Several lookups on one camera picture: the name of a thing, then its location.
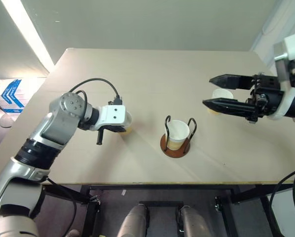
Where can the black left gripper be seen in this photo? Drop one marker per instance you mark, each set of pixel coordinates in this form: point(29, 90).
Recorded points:
point(114, 129)

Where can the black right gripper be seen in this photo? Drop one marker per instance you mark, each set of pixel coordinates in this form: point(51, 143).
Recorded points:
point(267, 98)

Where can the white paper cup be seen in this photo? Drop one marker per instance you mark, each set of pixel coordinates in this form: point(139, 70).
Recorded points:
point(178, 130)
point(221, 94)
point(127, 130)

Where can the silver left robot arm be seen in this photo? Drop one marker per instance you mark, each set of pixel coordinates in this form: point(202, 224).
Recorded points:
point(56, 121)

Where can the dark rounded robot leg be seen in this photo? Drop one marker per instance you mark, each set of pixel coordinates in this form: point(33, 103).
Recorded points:
point(195, 223)
point(134, 222)

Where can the grey round floor disc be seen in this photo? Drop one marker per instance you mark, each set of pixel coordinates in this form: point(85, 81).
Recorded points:
point(7, 121)

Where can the blue and white cardboard box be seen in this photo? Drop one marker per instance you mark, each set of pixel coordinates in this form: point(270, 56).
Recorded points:
point(10, 95)

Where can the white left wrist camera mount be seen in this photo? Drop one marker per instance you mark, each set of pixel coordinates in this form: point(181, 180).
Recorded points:
point(114, 114)

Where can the black metal table frame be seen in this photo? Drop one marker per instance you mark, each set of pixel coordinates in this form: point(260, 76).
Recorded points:
point(162, 187)

